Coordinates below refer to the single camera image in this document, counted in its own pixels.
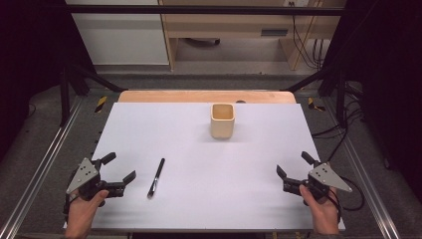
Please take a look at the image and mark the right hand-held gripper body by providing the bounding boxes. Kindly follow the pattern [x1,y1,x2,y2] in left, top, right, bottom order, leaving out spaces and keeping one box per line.
[282,161,353,202]

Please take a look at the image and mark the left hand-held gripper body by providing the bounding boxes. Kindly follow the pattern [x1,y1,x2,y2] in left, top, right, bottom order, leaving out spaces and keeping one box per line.
[66,157,126,202]

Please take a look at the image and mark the white cabinet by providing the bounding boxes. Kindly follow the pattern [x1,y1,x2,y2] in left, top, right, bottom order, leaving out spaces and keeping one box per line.
[65,0,170,66]

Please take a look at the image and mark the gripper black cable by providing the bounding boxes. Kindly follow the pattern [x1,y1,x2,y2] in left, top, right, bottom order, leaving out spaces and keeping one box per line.
[63,193,82,220]
[327,176,365,220]

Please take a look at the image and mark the beige square pen holder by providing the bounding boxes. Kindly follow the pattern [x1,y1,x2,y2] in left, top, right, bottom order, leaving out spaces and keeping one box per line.
[210,103,236,139]

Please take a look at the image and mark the hanging black cables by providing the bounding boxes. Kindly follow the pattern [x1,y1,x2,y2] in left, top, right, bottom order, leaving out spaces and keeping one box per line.
[288,1,331,71]

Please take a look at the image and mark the person's right hand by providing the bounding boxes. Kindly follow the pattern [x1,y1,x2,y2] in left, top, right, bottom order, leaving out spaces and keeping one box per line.
[299,184,341,235]

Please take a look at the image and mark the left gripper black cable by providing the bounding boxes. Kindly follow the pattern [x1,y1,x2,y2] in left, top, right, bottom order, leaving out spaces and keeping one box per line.
[63,193,82,220]

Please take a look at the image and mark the black pen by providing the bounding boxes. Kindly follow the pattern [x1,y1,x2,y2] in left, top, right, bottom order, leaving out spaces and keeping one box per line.
[146,157,166,200]

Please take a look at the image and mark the yellow black tape marker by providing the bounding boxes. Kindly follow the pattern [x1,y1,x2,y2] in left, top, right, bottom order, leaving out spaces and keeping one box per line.
[95,96,108,114]
[307,97,326,113]

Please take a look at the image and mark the black metal crossbar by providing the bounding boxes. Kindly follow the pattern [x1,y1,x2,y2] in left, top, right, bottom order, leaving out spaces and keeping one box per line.
[65,4,346,17]

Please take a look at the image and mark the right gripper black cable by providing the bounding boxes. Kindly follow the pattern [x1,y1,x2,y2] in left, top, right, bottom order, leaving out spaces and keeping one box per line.
[327,176,365,220]

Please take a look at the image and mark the light wooden desk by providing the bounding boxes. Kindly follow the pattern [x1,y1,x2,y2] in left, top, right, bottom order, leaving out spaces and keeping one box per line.
[158,0,346,72]

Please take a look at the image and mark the white table sheet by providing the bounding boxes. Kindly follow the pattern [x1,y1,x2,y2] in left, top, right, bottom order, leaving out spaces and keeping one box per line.
[63,102,346,232]

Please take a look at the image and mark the black curtain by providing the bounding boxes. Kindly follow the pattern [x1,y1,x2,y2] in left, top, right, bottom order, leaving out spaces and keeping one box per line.
[317,0,422,195]
[0,0,98,163]

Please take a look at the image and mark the black floor cables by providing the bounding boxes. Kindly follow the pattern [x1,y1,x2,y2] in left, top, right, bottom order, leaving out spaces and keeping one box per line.
[311,81,364,162]

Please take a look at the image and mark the black frame strut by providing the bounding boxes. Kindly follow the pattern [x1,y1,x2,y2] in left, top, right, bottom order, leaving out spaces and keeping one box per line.
[282,64,347,128]
[59,63,128,127]

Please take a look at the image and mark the person's left hand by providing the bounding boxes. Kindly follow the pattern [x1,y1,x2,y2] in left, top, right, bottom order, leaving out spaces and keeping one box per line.
[64,189,109,239]

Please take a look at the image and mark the aluminium rail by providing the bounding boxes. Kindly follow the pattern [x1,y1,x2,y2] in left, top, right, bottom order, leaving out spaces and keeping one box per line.
[0,96,84,239]
[322,98,402,239]

